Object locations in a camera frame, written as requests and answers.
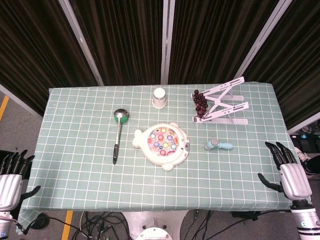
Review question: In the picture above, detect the green checked tablecloth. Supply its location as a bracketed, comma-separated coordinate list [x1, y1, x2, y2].
[17, 81, 303, 232]

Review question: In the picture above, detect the blue toy hammer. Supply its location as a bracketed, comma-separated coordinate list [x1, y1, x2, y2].
[204, 138, 234, 152]

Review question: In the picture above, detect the white upside-down paper cup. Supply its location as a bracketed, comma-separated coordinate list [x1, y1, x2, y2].
[151, 87, 168, 110]

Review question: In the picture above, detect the white folding laptop stand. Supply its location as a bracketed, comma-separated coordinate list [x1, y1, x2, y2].
[191, 76, 250, 125]

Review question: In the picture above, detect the steel ladle with black handle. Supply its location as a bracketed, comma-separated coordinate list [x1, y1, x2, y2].
[112, 108, 130, 165]

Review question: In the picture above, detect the black power strip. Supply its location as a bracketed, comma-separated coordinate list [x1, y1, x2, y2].
[231, 211, 262, 222]

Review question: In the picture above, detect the dark pleated curtain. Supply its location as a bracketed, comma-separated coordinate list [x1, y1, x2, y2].
[0, 0, 320, 131]

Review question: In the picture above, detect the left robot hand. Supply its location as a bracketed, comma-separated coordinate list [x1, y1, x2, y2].
[0, 149, 42, 213]

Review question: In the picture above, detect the dark red grape bunch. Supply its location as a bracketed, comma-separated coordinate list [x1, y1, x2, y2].
[192, 89, 210, 118]

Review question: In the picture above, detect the black floor cable bundle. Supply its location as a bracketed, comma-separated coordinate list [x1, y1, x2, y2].
[72, 211, 132, 240]

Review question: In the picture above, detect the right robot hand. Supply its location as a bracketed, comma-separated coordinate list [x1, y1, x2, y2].
[257, 141, 313, 202]

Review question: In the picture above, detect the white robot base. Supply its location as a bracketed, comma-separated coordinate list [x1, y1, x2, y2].
[121, 211, 190, 240]

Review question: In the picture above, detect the grey metal partition post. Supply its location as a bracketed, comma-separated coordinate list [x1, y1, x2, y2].
[57, 0, 105, 87]
[160, 0, 175, 85]
[233, 0, 293, 81]

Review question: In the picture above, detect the fish-shaped toy game board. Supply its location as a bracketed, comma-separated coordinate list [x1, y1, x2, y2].
[132, 121, 191, 172]

